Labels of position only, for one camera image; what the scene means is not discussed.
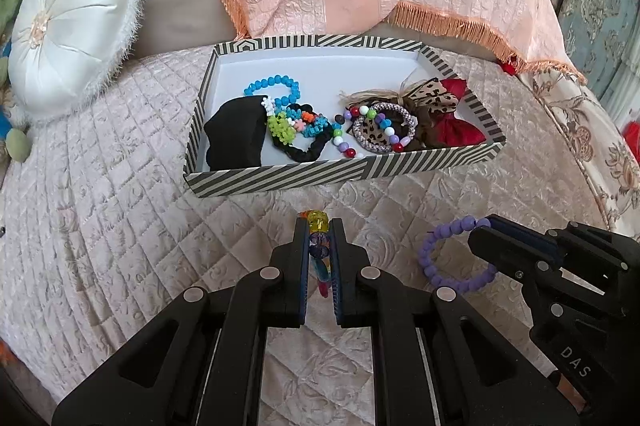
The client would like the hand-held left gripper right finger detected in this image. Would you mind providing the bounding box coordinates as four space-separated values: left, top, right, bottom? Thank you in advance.
330 219 581 426

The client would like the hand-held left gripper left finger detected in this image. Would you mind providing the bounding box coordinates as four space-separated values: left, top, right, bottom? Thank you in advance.
52 219 311 426

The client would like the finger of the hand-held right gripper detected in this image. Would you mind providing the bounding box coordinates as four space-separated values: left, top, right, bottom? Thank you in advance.
485 215 569 267
467 227 544 282

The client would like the clear multicolour bead bracelet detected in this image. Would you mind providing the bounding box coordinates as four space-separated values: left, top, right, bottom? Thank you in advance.
298 209 334 300

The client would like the purple bead bracelet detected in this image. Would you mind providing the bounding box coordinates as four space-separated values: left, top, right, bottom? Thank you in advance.
417 215 496 295

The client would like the striped cardboard box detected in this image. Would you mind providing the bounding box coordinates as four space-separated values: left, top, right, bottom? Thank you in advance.
182 34 507 198

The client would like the red fabric bow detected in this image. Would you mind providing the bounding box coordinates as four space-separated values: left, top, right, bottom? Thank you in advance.
430 78 489 148

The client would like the black cloth headband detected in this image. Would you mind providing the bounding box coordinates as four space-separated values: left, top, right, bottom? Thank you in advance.
202 96 271 170

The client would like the black scrunchie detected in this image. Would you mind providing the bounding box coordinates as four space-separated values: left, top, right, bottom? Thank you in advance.
275 104 336 165

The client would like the red object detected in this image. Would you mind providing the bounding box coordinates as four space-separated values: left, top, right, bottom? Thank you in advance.
622 119 640 152

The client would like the leopard print bow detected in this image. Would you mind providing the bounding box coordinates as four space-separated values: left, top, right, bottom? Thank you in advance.
400 77 459 115

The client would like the quilted beige bed cover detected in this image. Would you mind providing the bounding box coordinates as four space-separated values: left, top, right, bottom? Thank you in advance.
0 46 612 408

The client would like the straw-coloured hair clip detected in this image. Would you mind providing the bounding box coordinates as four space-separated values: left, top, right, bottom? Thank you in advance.
340 89 406 107

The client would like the white round satin pillow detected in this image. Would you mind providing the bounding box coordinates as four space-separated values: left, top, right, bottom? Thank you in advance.
9 0 149 125

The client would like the round multicolour bead bracelet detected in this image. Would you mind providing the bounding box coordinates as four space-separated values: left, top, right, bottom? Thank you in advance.
332 104 416 160

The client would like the neon multicolour bead bracelet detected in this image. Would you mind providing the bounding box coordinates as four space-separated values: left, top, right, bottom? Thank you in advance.
262 96 331 150

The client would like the grey leopard hair tie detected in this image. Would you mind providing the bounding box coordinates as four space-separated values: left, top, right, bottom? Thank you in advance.
351 102 418 153

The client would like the blue bead bracelet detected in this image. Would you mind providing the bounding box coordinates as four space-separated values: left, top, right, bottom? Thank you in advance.
243 74 302 108

